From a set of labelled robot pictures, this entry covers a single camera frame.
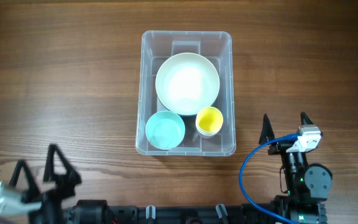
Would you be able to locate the cream plastic cup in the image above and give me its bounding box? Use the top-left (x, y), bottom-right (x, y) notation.
top-left (196, 123), bottom-right (221, 139)

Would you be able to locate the yellow plastic cup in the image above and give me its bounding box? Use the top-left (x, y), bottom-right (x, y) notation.
top-left (195, 106), bottom-right (224, 134)

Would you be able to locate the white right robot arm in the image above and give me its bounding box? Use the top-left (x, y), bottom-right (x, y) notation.
top-left (265, 112), bottom-right (333, 223)

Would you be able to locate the cream plastic bowl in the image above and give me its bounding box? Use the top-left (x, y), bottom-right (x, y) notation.
top-left (155, 52), bottom-right (220, 116)

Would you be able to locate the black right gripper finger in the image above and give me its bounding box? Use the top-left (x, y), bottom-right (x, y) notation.
top-left (259, 114), bottom-right (275, 145)
top-left (300, 111), bottom-right (313, 126)

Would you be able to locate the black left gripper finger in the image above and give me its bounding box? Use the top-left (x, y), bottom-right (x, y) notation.
top-left (43, 144), bottom-right (82, 193)
top-left (9, 160), bottom-right (40, 199)

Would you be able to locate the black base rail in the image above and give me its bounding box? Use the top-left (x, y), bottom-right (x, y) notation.
top-left (63, 203), bottom-right (326, 224)

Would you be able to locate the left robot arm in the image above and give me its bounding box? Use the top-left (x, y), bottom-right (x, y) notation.
top-left (9, 144), bottom-right (117, 223)

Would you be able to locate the clear plastic storage bin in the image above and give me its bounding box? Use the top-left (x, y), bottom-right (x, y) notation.
top-left (135, 30), bottom-right (236, 157)

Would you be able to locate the mint green plastic bowl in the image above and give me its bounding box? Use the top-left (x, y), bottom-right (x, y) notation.
top-left (145, 111), bottom-right (186, 150)

